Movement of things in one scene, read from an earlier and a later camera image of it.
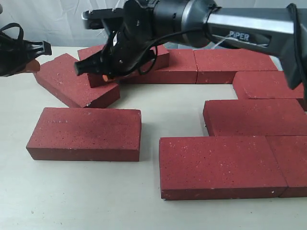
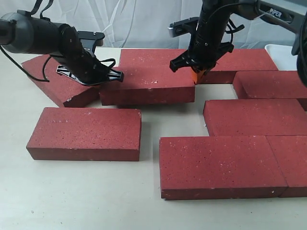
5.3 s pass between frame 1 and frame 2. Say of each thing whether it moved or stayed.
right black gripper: moved
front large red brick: stayed
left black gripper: moved
